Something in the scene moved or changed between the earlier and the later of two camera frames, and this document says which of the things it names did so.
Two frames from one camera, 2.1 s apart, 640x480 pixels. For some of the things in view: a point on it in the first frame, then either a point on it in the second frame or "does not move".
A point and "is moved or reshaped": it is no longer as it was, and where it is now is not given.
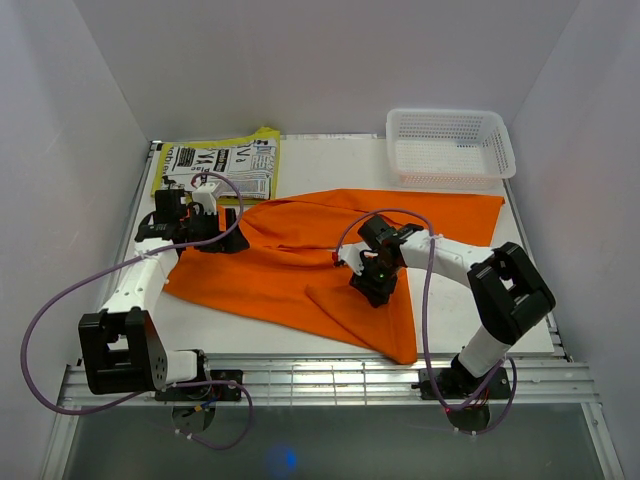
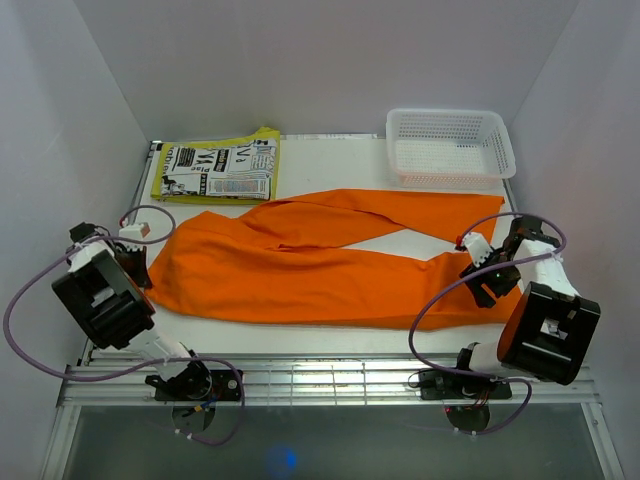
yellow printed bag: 246,169 does not move
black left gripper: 232,242 → 140,276
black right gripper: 377,295 → 481,297
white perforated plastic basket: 448,149 does not move
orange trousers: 290,261 is moved or reshaped
